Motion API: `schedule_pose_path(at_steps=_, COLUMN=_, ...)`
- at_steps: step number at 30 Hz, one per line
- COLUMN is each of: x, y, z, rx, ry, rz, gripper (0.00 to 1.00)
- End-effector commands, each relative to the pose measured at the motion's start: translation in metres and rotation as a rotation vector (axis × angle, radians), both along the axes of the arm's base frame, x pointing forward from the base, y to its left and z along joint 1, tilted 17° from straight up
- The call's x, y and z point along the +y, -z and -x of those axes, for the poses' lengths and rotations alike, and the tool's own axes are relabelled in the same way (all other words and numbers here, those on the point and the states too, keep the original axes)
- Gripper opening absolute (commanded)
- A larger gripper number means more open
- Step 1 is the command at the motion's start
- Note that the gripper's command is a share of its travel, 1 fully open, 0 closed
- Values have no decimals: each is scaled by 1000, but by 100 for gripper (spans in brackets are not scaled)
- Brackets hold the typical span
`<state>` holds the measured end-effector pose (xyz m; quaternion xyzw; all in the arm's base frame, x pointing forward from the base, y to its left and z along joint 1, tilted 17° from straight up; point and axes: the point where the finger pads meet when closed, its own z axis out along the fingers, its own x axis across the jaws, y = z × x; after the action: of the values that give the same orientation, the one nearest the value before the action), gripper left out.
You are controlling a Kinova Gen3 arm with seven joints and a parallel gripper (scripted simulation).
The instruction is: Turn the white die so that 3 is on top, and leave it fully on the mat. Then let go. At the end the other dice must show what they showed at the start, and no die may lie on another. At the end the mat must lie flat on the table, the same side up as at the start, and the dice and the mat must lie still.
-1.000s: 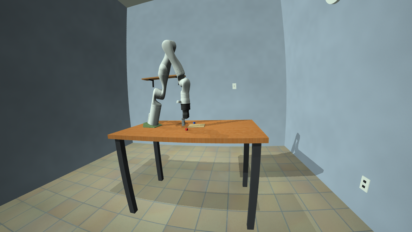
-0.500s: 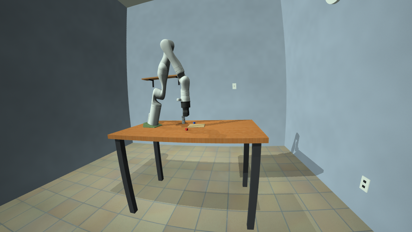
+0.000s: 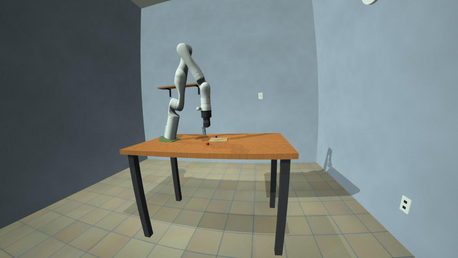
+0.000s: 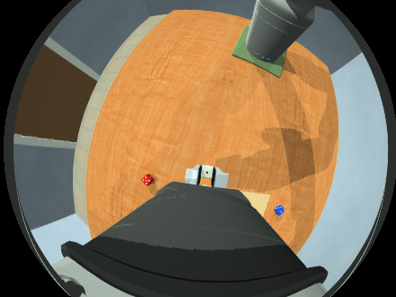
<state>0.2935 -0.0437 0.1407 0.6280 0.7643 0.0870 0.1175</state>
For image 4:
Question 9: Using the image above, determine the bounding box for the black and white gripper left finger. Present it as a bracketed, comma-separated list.
[184, 165, 202, 185]

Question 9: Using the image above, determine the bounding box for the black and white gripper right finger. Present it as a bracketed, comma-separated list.
[211, 167, 229, 188]

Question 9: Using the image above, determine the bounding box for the beige square mat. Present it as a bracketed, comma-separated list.
[241, 191, 271, 217]

